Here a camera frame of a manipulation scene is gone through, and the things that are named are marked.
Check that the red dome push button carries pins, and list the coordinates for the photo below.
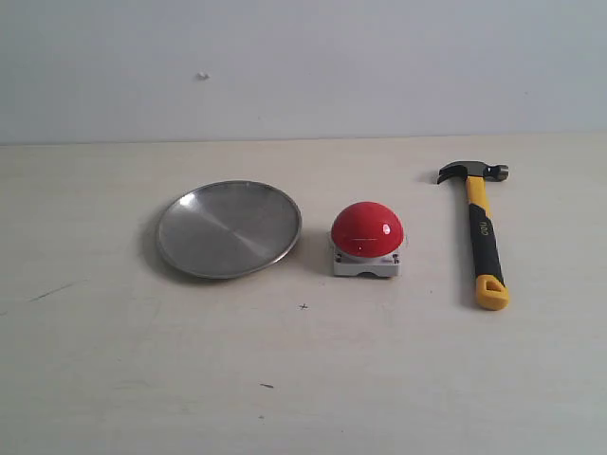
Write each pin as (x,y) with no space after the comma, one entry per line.
(366,238)

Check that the round stainless steel plate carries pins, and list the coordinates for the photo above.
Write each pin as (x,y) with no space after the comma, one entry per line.
(228,229)

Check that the yellow black claw hammer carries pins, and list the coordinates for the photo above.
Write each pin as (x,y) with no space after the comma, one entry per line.
(490,290)

